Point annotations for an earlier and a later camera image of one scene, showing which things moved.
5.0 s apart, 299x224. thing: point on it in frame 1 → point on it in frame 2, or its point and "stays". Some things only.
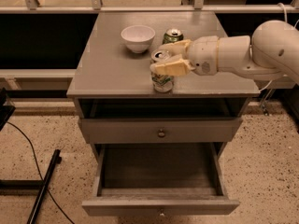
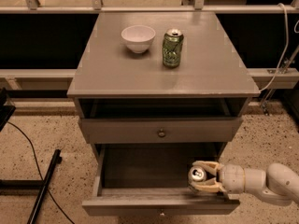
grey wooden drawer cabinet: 160,152 stays
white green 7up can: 162,84 → 197,175
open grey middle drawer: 160,179 stays
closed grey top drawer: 158,131 stays
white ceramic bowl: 138,37 stays
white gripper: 203,55 → 232,175
